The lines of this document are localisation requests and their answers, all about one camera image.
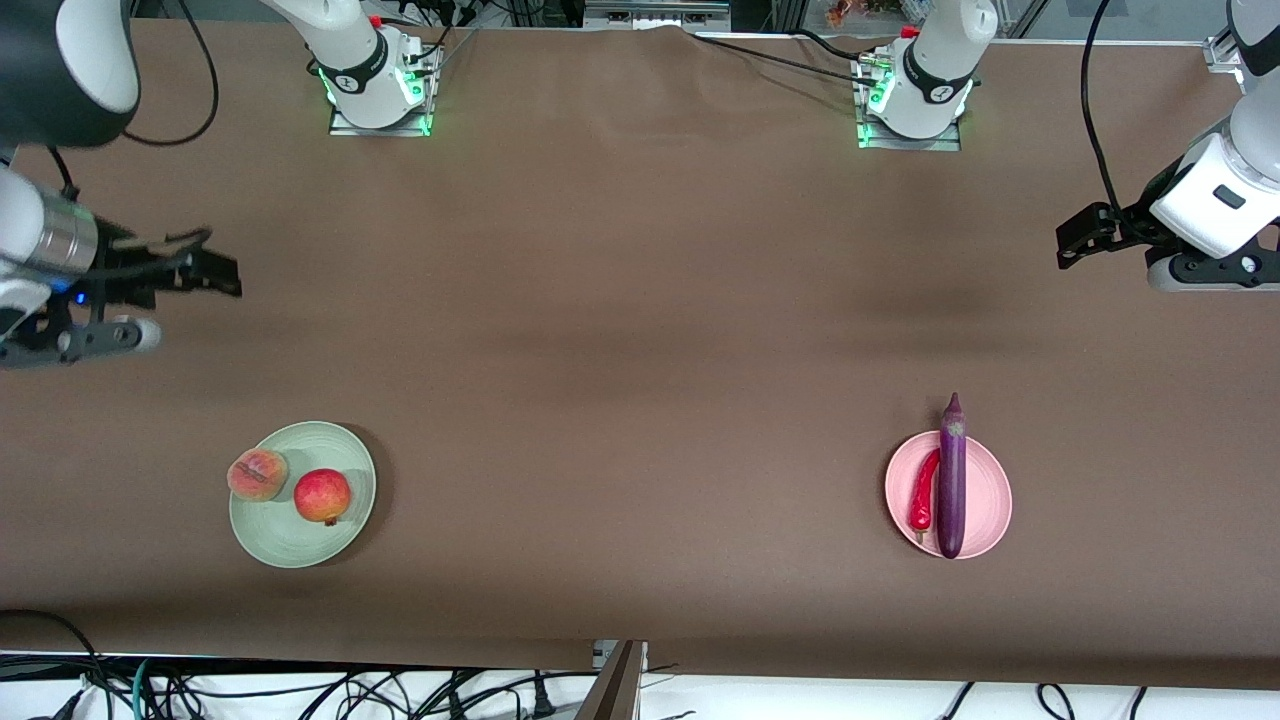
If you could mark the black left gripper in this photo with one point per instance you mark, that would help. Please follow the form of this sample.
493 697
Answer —
1137 224

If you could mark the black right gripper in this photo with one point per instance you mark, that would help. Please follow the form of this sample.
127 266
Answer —
128 270

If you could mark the yellow-pink peach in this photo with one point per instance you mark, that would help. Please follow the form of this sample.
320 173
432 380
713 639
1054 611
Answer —
257 475

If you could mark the red pomegranate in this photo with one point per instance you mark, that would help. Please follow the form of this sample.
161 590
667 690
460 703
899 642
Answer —
322 496

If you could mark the purple eggplant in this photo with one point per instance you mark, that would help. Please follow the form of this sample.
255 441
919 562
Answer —
951 490

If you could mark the red chili pepper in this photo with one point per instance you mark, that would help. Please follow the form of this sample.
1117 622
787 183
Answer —
925 495

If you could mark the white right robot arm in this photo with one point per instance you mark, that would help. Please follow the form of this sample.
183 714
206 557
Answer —
60 80

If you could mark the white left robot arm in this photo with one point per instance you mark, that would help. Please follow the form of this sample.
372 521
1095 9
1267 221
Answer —
935 80

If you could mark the pink plate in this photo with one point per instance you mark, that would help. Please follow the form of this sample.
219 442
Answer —
985 495

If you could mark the pale green plate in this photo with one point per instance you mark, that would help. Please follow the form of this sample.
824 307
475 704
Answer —
300 545

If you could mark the orange background object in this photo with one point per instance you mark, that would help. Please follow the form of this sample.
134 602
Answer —
842 12

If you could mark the brown table cover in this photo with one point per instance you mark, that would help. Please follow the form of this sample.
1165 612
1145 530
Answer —
600 560

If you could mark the black power plug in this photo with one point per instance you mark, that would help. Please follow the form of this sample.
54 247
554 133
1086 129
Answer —
541 695

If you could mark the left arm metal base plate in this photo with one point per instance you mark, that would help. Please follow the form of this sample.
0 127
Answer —
950 142

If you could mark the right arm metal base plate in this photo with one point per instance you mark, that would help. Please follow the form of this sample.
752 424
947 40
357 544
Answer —
420 100

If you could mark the aluminium profile post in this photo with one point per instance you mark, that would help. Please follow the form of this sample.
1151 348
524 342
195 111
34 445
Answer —
615 685

